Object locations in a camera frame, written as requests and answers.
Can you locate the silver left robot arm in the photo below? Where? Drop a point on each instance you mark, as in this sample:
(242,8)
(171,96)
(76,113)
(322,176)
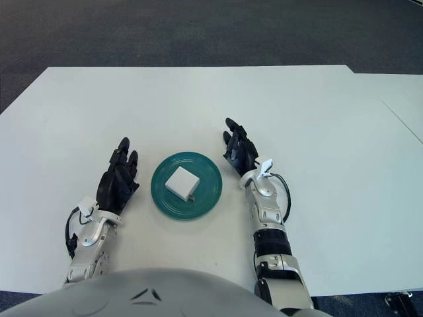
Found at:
(89,244)

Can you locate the white left wrist connector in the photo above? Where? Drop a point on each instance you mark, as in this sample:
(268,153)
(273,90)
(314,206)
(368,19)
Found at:
(86,204)

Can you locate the teal round plate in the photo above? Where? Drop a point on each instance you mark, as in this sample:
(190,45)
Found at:
(208,188)

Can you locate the grey robot torso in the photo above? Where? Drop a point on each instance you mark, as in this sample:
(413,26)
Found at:
(132,297)

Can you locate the white cube charger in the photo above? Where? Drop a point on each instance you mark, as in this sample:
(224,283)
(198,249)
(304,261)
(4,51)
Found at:
(181,181)

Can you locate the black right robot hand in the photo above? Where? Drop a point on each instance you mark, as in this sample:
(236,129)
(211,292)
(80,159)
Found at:
(244,155)

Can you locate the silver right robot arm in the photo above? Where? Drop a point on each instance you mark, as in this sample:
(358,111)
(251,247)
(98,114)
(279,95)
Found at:
(277,257)

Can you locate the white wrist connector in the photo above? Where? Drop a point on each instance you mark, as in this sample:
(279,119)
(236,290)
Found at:
(86,204)
(266,166)

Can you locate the black metal table leg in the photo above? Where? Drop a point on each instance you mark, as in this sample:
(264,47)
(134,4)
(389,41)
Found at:
(401,302)

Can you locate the white right wrist connector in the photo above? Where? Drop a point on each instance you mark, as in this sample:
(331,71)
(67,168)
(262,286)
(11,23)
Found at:
(266,166)

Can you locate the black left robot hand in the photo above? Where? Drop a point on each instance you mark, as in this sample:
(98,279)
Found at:
(112,188)

